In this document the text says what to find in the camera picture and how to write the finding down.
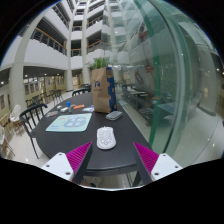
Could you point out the orange card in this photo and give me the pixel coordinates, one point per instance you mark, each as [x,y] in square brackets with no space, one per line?
[78,106]

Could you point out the clear plastic snack packet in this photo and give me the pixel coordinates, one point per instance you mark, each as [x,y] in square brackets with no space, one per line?
[52,114]

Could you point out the small white box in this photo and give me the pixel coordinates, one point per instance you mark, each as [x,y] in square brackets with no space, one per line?
[59,107]

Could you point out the green potted palm plant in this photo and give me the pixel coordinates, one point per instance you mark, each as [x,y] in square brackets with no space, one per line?
[99,62]

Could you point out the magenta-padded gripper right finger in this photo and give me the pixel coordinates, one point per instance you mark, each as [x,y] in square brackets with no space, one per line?
[163,165]

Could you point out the grey smartphone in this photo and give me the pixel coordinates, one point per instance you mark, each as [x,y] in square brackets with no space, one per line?
[114,115]

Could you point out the group of dark chairs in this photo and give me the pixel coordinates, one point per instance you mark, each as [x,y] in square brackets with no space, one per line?
[50,96]

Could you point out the brown paper bag blue print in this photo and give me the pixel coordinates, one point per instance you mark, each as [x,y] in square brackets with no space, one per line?
[100,91]

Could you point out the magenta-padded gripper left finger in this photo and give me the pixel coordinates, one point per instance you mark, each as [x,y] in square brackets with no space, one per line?
[60,164]

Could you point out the white perforated computer mouse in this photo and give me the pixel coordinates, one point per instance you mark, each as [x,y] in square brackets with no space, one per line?
[106,137]

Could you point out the light teal printed mouse pad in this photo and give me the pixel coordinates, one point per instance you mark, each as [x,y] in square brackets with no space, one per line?
[69,122]

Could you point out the black spindle-back chair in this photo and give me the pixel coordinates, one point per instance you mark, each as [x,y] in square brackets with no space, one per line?
[80,91]
[26,116]

